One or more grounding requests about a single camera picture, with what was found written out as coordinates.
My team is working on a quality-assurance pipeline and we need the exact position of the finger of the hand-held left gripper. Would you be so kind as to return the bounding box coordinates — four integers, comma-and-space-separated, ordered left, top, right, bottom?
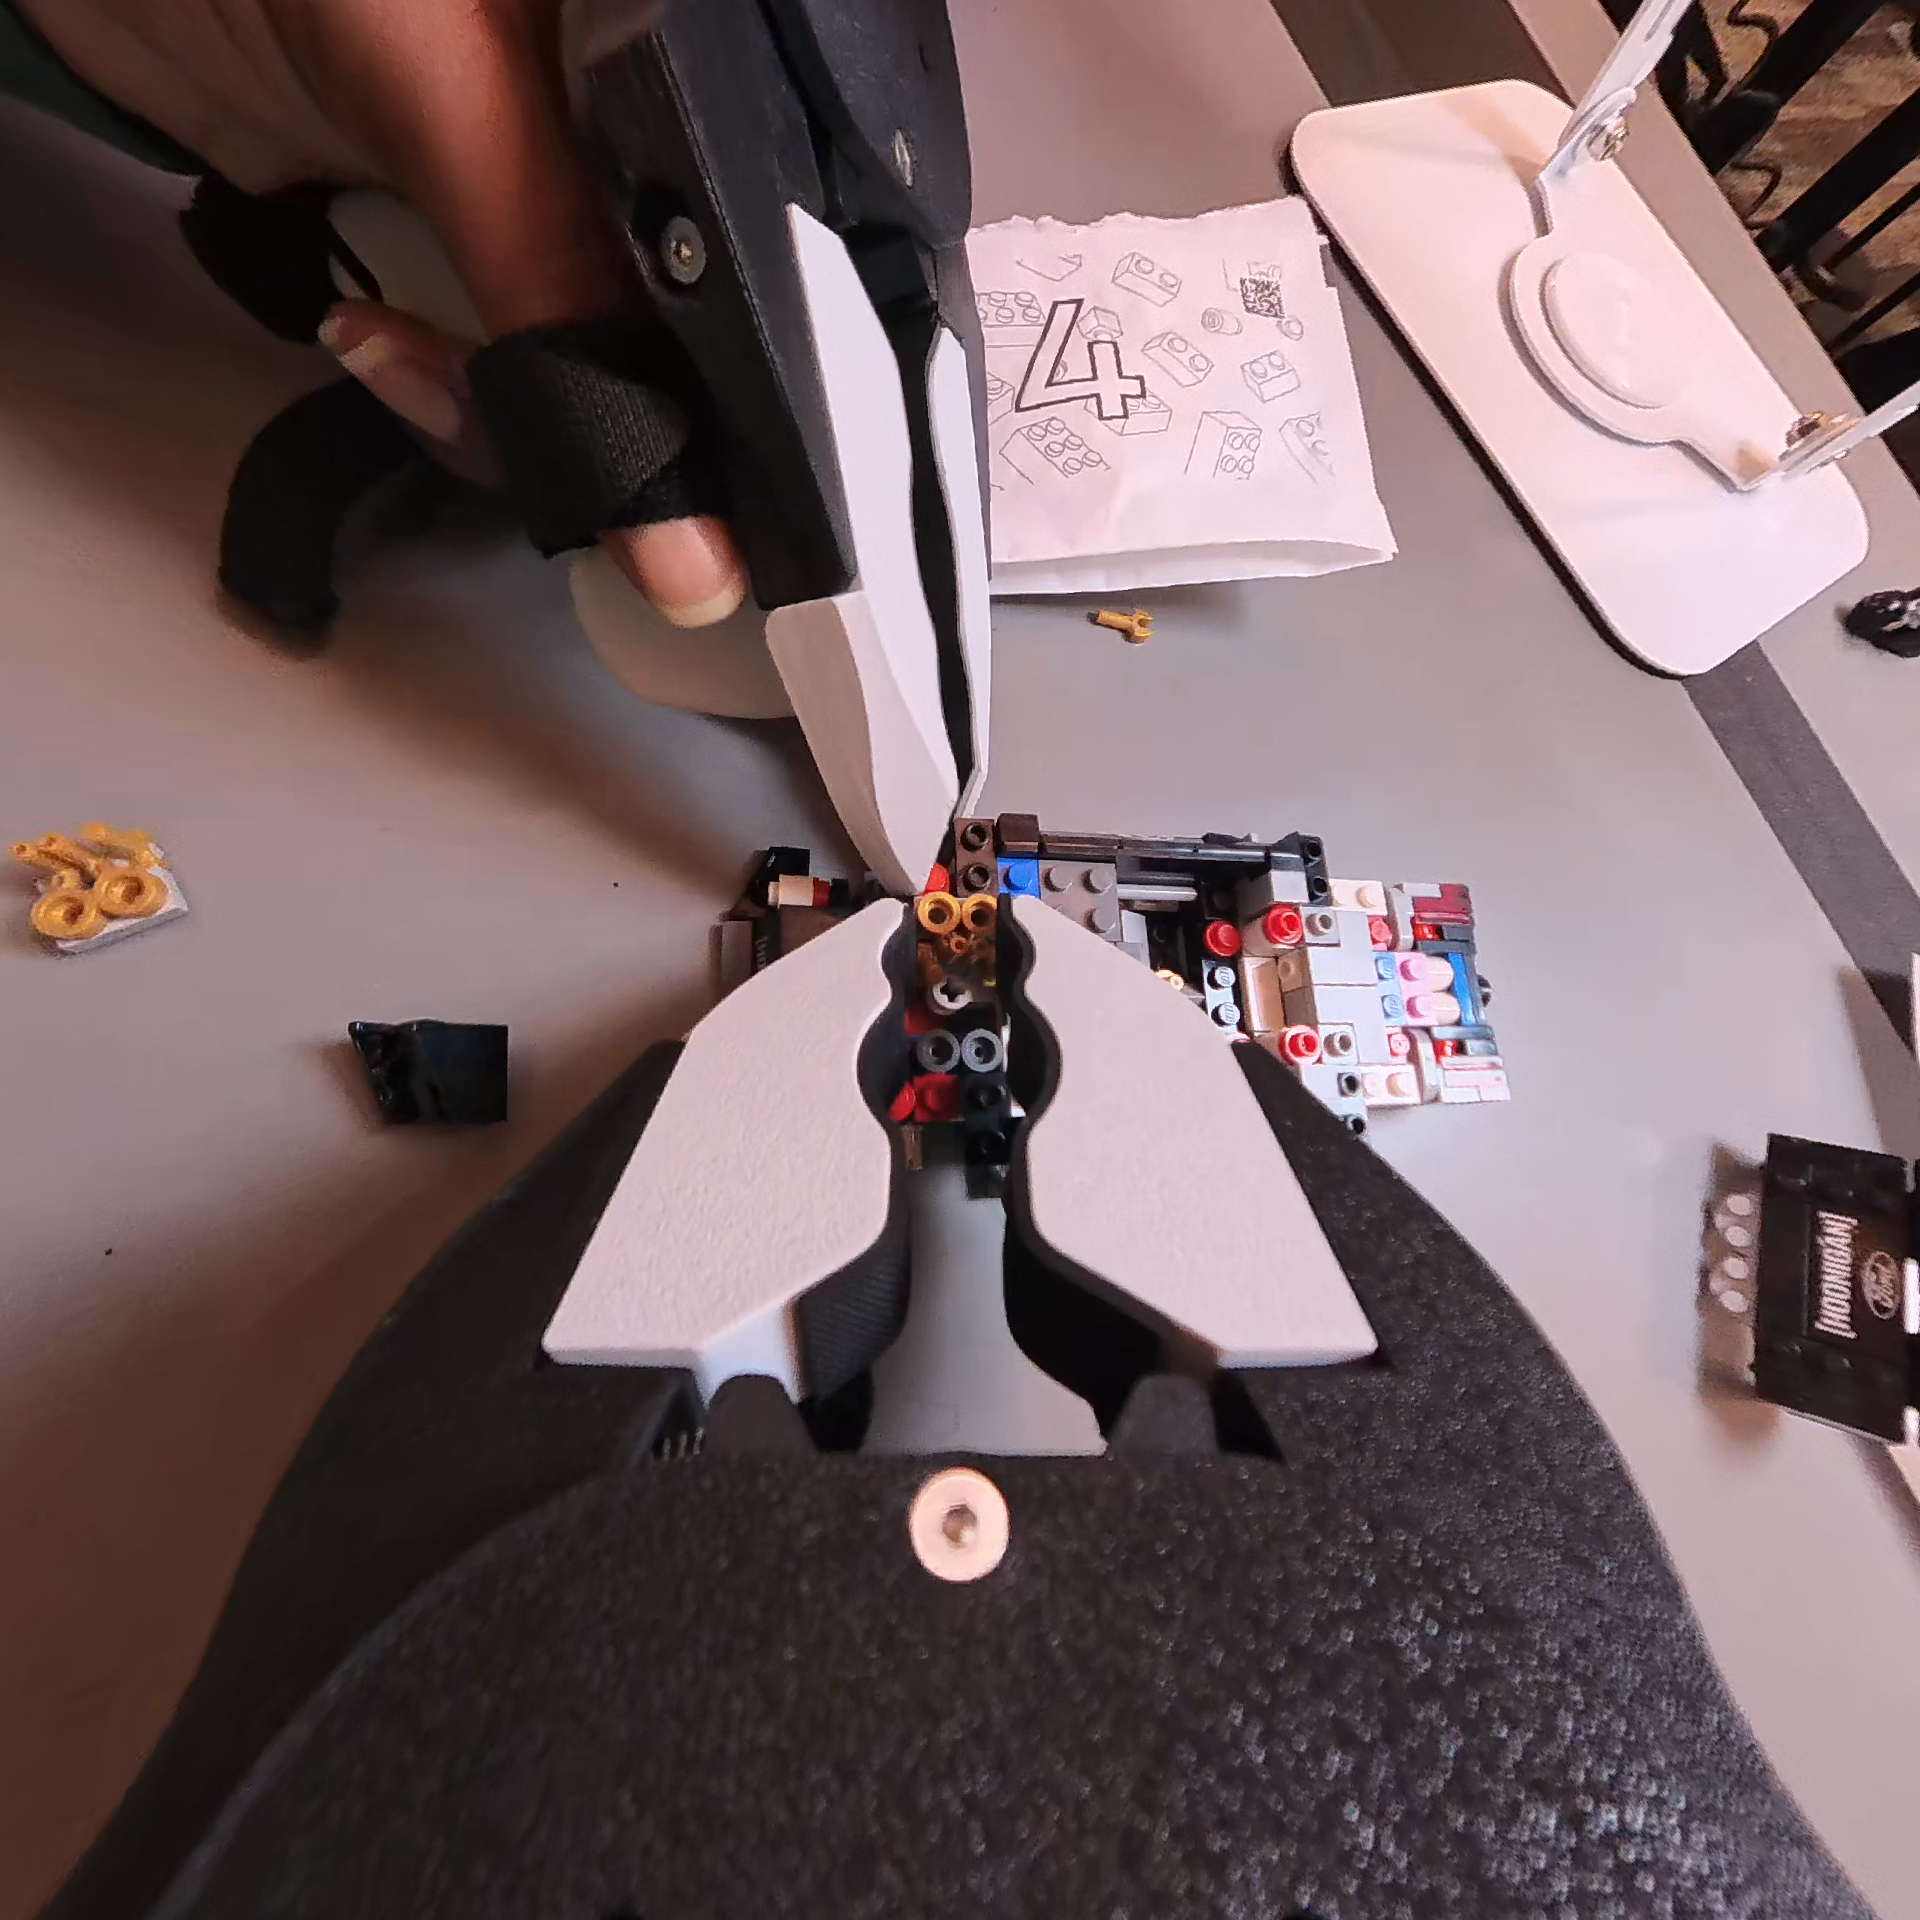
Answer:
765, 202, 967, 903
918, 322, 996, 825

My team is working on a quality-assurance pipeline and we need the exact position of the black printed lego plate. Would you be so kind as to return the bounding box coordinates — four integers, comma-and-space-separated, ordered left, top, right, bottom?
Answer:
1699, 1133, 1920, 1451

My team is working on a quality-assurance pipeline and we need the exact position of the gold lego engine assembly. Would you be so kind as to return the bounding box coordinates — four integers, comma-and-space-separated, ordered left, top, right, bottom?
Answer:
12, 823, 192, 955

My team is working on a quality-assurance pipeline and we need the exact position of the white book stand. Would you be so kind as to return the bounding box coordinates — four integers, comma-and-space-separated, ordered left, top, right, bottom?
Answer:
1290, 0, 1920, 681

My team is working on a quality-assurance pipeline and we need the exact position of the person's left hand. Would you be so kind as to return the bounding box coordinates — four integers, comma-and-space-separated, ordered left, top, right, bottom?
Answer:
14, 0, 752, 633

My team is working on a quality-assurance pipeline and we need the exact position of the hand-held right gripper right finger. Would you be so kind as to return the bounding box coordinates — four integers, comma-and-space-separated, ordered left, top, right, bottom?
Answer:
996, 895, 1380, 1447

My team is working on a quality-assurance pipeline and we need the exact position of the white numbered paper bag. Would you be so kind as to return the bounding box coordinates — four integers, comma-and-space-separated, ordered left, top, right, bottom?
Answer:
961, 195, 1401, 602

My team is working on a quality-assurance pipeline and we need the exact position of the person's left forearm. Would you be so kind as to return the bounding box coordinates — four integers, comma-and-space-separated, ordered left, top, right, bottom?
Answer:
0, 14, 190, 181

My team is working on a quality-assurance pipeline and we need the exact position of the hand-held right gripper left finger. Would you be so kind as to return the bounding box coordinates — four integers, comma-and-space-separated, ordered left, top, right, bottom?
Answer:
540, 901, 921, 1404

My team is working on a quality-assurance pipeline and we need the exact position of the black lego car model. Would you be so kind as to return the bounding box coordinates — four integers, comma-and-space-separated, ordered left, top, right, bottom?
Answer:
713, 810, 1511, 1203

